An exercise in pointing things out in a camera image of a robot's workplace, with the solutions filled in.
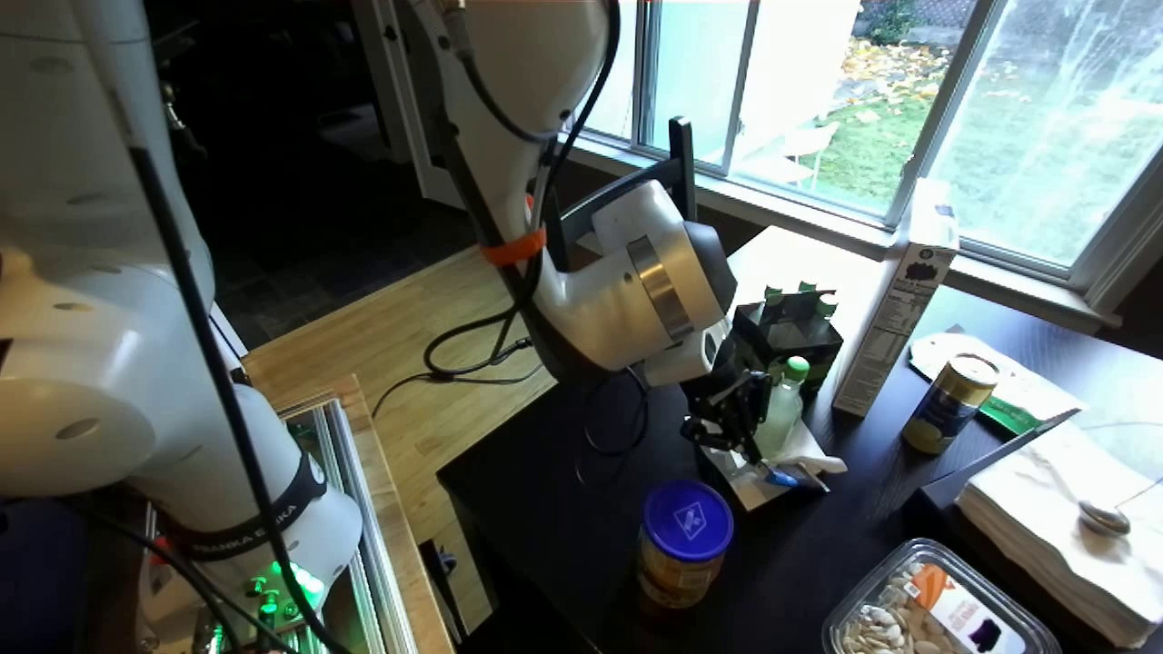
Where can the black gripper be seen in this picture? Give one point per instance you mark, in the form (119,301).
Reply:
(740,368)

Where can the white window frame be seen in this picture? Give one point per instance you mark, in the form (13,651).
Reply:
(940,131)

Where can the clear plastic food container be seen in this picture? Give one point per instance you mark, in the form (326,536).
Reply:
(922,606)

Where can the jar with blue lid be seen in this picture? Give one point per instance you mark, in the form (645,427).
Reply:
(683,521)

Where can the aluminium stand frame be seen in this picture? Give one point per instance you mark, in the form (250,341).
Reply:
(351,485)

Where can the black wooden chair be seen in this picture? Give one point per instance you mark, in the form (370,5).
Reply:
(681,156)

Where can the cream paper sheet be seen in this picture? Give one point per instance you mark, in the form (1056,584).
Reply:
(1041,388)

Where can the small blue packet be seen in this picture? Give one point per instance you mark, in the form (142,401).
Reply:
(788,477)

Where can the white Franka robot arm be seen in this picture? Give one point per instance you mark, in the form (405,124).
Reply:
(96,364)

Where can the clear bottle with green cap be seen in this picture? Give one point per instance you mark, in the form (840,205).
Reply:
(781,419)

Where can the white paper napkin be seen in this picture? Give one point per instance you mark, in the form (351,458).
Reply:
(750,490)

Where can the metal spoon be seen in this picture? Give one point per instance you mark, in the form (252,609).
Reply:
(1107,521)

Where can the yellow and blue can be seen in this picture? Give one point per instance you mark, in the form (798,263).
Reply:
(946,413)

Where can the orange cartoon face cereal box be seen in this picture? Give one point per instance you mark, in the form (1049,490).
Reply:
(890,330)

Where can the green flat packet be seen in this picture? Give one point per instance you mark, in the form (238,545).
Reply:
(1003,417)

